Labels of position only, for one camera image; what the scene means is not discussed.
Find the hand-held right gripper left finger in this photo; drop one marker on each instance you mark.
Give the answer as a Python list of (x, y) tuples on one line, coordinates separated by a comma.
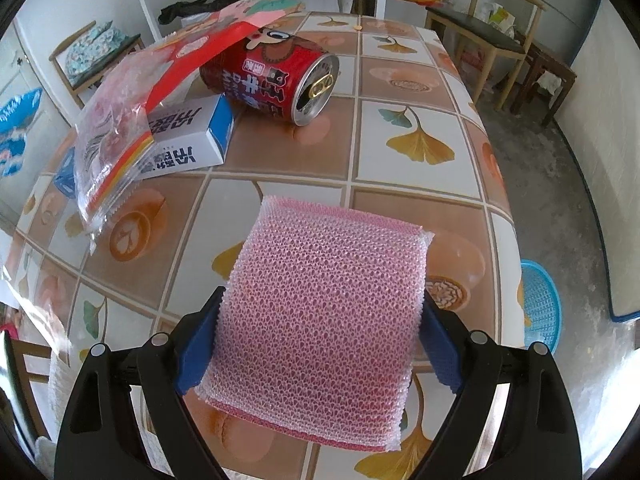
[(197, 345)]

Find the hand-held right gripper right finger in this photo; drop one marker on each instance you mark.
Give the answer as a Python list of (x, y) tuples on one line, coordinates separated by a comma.
[(442, 355)]

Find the blue plastic wastebasket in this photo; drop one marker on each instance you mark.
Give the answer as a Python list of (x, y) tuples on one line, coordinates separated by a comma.
[(542, 300)]

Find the pink mesh sponge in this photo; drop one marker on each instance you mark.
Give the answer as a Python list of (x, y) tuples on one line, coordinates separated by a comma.
[(320, 320)]

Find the blue toothpaste box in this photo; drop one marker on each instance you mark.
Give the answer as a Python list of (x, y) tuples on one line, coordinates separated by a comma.
[(185, 140)]

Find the red drink can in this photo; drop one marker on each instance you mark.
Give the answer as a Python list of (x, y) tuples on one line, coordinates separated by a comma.
[(260, 80)]

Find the ginkgo patterned tablecloth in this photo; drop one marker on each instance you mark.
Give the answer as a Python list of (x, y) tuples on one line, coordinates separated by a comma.
[(400, 210)]

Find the blue packet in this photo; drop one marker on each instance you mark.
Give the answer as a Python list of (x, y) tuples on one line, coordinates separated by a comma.
[(65, 180)]

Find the red printed clear plastic bag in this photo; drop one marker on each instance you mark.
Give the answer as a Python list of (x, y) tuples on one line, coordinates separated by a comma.
[(110, 135)]

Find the white mattress with blue edge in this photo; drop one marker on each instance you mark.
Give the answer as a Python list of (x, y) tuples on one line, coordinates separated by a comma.
[(600, 160)]

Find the blue patterned cloth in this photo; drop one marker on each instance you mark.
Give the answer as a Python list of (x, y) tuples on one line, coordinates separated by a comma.
[(20, 130)]

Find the wooden chair with floral cushion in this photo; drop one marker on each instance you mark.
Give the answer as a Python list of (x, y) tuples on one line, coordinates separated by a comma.
[(82, 80)]

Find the white rag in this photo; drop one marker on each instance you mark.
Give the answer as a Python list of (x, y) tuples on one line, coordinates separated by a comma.
[(550, 84)]

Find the floral cushion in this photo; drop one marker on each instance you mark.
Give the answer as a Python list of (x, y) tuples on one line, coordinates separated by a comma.
[(95, 50)]

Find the dark wooden stool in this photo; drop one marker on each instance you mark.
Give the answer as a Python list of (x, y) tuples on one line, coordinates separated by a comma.
[(550, 60)]

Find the wooden chair with black seat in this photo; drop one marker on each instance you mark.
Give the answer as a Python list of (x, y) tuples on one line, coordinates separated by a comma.
[(475, 25)]

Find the black cloth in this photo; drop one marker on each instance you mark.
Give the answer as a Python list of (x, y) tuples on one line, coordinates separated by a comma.
[(190, 7)]

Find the white plastic bag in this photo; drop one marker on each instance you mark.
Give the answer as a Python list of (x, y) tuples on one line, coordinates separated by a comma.
[(500, 17)]

